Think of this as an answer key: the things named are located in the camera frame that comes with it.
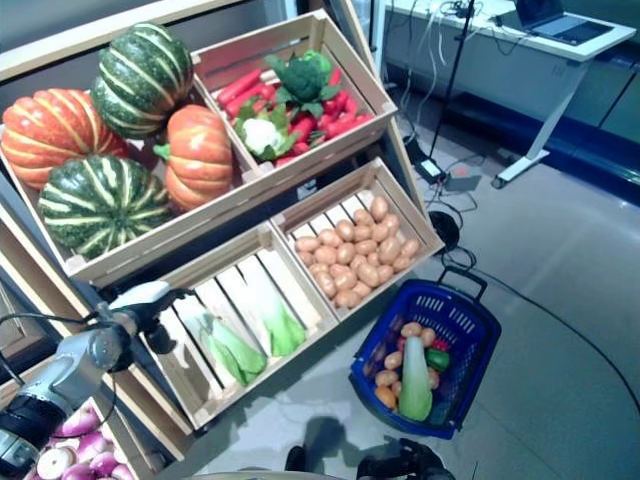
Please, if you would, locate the green striped pumpkin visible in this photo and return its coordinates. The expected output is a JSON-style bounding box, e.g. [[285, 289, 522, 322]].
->
[[90, 22, 196, 141], [37, 154, 174, 261]]

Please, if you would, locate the wooden onion crate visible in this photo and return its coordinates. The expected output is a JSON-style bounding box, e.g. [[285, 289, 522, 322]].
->
[[0, 358, 195, 480]]

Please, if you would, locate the green broccoli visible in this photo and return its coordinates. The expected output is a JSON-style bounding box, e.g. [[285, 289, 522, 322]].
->
[[264, 49, 343, 119]]

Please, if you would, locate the large wooden pumpkin crate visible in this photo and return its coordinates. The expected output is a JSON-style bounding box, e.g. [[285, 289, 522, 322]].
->
[[0, 74, 261, 287]]

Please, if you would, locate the grey box with red button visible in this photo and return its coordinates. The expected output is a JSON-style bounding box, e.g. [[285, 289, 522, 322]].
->
[[444, 168, 482, 194]]

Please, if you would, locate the black power adapter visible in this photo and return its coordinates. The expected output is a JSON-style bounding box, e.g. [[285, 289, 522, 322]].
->
[[416, 158, 447, 184]]

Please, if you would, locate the green white napa cabbage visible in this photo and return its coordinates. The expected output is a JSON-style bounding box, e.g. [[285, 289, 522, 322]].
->
[[174, 294, 268, 387], [236, 254, 308, 358], [397, 335, 434, 423]]

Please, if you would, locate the dark left robot hand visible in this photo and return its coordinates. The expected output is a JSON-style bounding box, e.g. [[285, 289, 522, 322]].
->
[[142, 288, 202, 356]]

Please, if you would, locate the wooden potato crate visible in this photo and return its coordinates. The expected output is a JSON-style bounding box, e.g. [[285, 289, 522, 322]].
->
[[269, 157, 446, 322]]

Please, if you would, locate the small orange striped pumpkin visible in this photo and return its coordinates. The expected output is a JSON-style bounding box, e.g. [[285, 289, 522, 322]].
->
[[153, 104, 236, 213]]

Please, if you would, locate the green bell pepper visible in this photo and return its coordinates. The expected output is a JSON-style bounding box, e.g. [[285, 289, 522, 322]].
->
[[424, 348, 451, 373]]

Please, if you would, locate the white cauliflower with leaves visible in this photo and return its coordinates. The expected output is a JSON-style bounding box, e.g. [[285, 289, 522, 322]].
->
[[234, 101, 300, 162]]

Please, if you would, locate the large orange striped pumpkin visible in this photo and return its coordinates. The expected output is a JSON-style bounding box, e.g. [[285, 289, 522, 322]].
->
[[0, 88, 132, 192]]

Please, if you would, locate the black round stand base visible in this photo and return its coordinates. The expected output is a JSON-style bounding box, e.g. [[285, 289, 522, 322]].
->
[[428, 210, 462, 247]]

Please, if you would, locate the blue plastic shopping basket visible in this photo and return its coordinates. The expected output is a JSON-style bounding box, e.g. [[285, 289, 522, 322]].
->
[[349, 278, 503, 442]]

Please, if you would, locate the dark right robot hand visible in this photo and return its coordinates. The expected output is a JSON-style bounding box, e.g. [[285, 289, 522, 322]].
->
[[357, 437, 454, 480]]

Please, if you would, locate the wooden cabbage crate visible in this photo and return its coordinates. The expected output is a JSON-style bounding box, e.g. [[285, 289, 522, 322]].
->
[[139, 223, 342, 432]]

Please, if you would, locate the black basket handle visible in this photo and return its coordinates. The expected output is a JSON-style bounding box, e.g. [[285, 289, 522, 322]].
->
[[436, 266, 489, 304]]

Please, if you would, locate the black stand pole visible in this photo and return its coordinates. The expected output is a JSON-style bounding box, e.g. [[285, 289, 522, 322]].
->
[[430, 0, 477, 154]]

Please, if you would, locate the grey laptop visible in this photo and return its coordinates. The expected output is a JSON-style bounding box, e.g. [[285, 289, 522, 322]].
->
[[516, 0, 616, 47]]

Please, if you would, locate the wooden carrot crate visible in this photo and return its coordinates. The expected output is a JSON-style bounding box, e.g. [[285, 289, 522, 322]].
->
[[191, 8, 399, 181]]

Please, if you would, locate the black robot foot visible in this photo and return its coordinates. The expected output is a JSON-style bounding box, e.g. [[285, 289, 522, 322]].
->
[[284, 445, 308, 473]]

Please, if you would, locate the white desk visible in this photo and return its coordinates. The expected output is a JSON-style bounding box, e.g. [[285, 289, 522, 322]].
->
[[381, 0, 638, 190]]

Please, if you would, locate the white cut onion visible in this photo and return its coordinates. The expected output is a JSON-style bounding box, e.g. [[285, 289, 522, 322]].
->
[[35, 445, 79, 479]]

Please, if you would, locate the wooden shelf rack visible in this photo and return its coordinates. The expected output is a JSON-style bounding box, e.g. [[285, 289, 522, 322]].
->
[[0, 0, 431, 480]]

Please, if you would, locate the long black floor cable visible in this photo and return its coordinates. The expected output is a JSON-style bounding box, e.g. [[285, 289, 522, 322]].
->
[[442, 247, 640, 409]]

